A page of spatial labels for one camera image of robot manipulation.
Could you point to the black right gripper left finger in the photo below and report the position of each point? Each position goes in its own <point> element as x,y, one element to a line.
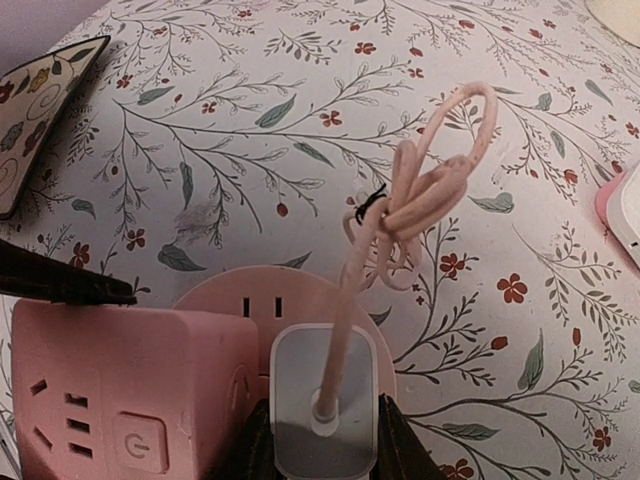
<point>252,454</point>

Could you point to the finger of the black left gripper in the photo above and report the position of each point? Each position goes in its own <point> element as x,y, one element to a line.
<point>26,274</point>

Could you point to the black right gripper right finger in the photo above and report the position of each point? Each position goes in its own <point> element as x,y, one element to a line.
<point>401,455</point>

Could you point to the small white usb charger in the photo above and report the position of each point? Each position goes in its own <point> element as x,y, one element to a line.
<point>344,447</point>

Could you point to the pink cube socket adapter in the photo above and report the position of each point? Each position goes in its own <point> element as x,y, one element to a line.
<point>127,393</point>

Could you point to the round pink power strip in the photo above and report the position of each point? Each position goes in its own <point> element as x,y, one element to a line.
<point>300,310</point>

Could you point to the pink triangular power strip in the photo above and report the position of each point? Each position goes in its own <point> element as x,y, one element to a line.
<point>612,210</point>

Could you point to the floral square tray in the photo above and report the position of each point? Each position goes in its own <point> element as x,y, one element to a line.
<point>33,98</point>

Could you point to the pink plastic plate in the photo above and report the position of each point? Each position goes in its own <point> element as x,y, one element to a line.
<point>621,17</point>

